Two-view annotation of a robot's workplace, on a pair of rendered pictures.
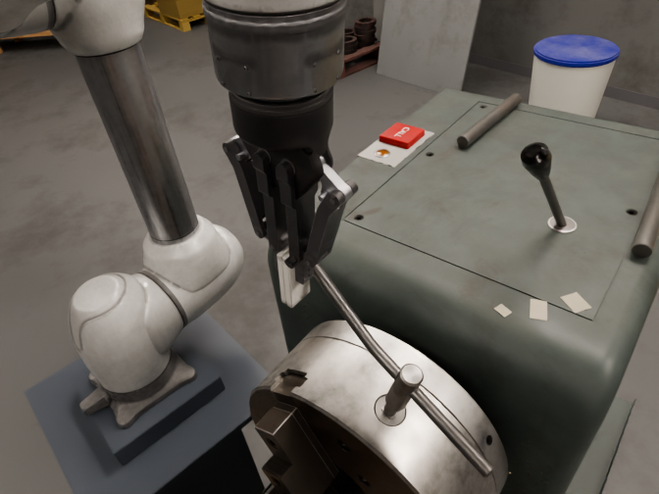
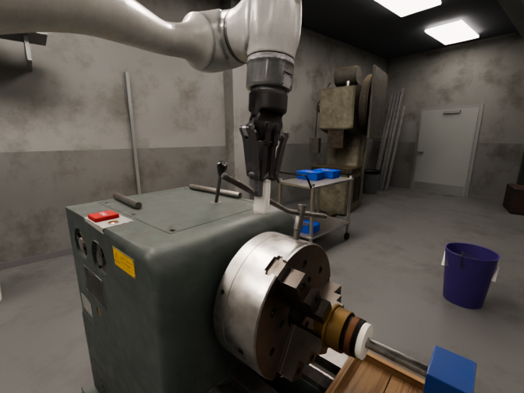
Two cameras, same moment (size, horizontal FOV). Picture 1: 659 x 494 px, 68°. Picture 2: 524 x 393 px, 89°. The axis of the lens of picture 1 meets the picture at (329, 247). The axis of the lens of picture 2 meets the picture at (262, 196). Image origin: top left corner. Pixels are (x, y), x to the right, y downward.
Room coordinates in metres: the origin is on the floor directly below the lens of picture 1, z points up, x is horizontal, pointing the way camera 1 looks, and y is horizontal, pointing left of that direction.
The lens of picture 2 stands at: (0.37, 0.57, 1.48)
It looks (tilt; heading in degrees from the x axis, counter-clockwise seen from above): 13 degrees down; 268
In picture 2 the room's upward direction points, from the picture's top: straight up
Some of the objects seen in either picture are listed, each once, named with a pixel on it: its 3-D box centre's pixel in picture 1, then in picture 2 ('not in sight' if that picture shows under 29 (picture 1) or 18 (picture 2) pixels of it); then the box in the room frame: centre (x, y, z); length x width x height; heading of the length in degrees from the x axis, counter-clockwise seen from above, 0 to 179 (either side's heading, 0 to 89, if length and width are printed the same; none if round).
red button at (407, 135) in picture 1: (401, 136); (104, 217); (0.79, -0.15, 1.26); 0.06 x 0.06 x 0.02; 48
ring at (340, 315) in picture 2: not in sight; (339, 328); (0.19, 0.09, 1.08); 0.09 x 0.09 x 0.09; 48
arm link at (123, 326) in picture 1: (120, 324); not in sight; (0.68, 0.44, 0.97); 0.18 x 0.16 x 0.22; 138
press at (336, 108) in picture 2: not in sight; (343, 140); (-1.36, -4.62, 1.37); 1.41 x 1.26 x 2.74; 40
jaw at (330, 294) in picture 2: not in sight; (327, 296); (0.19, -0.03, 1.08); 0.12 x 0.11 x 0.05; 48
